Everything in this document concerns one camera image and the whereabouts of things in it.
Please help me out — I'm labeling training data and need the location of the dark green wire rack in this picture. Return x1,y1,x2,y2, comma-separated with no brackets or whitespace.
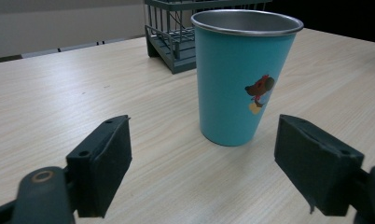
143,0,272,75

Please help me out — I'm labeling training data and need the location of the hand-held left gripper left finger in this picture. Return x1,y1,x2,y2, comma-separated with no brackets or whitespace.
65,114,133,218

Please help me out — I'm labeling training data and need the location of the teal metal cup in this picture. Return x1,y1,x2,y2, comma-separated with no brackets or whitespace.
190,8,305,147

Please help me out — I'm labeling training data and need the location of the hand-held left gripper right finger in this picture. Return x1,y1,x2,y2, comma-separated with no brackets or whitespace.
273,114,366,217

